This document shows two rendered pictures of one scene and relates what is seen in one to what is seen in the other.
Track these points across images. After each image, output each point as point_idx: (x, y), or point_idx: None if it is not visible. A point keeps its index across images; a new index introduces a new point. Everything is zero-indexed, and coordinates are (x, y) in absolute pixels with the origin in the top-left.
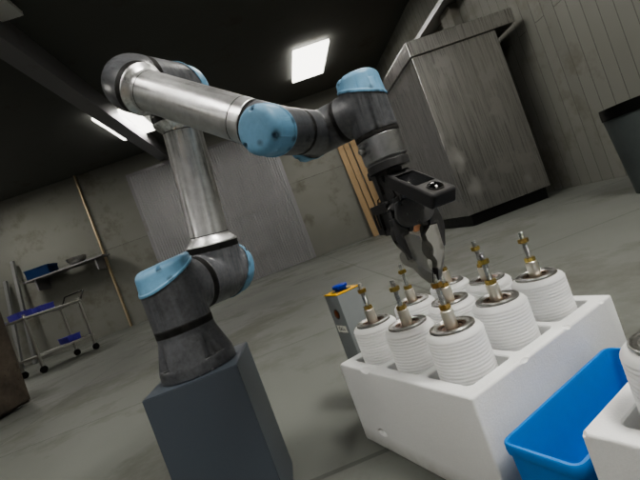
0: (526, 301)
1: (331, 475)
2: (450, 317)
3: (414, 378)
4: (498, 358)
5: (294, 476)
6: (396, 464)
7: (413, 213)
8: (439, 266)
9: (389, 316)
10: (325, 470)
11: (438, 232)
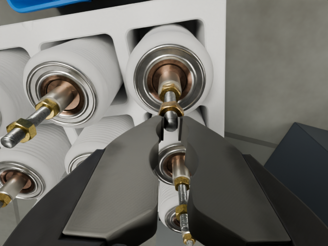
0: (38, 52)
1: (251, 137)
2: (172, 76)
3: (215, 101)
4: (130, 51)
5: (268, 157)
6: None
7: None
8: (154, 119)
9: (171, 209)
10: (251, 145)
11: (91, 188)
